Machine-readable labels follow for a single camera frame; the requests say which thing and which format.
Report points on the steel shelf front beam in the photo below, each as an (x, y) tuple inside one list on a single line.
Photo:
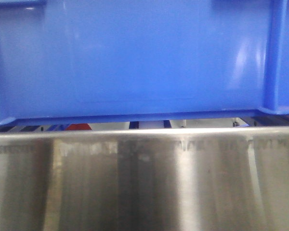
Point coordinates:
[(204, 179)]

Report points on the blue bin upper front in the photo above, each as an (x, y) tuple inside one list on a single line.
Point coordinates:
[(84, 61)]

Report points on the red object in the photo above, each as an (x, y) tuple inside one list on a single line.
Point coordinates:
[(82, 126)]

